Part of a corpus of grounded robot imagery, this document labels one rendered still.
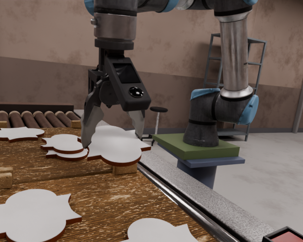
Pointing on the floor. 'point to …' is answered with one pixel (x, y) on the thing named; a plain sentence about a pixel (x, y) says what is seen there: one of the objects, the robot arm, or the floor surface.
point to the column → (204, 166)
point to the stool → (156, 120)
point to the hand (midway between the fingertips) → (114, 143)
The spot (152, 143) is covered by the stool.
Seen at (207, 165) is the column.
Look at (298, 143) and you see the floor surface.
